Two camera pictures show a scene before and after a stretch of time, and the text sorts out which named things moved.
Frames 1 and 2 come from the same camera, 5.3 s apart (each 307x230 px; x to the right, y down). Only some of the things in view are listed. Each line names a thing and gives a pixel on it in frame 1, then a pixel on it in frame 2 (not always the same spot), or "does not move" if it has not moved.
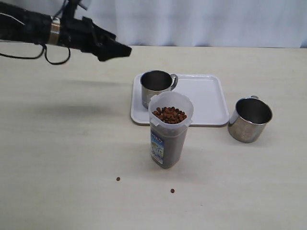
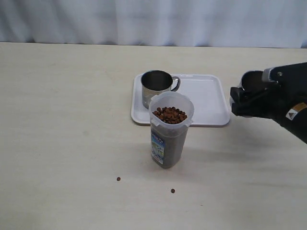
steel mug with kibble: (156, 82) does not move
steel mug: (249, 119) → (253, 81)
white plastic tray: (209, 93) does not move
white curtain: (225, 23) does not move
